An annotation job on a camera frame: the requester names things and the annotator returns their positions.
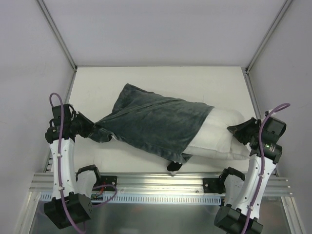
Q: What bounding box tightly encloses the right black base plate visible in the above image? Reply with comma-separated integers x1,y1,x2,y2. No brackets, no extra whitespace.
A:
202,178,223,194

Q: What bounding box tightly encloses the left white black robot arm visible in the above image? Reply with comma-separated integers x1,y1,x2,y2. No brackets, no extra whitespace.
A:
44,104,102,230

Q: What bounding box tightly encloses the aluminium mounting rail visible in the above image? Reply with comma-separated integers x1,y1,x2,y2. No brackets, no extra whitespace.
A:
29,172,294,197

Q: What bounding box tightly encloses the left aluminium frame post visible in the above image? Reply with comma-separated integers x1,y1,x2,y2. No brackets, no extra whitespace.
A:
35,0,78,72

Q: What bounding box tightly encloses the right aluminium frame post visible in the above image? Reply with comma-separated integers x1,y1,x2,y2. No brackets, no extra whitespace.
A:
245,0,294,74

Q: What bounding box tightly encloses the white slotted cable duct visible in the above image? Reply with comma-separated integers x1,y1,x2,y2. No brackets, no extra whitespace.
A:
39,194,222,205

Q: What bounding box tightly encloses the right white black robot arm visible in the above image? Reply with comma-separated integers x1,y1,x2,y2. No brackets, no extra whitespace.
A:
214,117,287,234

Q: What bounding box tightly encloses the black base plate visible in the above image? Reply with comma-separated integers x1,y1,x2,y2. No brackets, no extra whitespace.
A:
99,175,117,192
202,178,223,194

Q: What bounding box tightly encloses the white pillow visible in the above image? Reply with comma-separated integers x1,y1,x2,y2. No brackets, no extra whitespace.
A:
111,107,252,161

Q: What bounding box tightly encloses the aluminium frame post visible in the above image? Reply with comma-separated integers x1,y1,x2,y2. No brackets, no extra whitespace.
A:
245,0,294,74
35,0,78,72

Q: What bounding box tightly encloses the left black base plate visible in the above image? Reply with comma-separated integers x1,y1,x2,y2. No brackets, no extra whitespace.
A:
99,175,117,192

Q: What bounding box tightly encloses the zebra and grey pillowcase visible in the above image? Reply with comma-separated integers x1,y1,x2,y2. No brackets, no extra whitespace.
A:
89,83,213,173

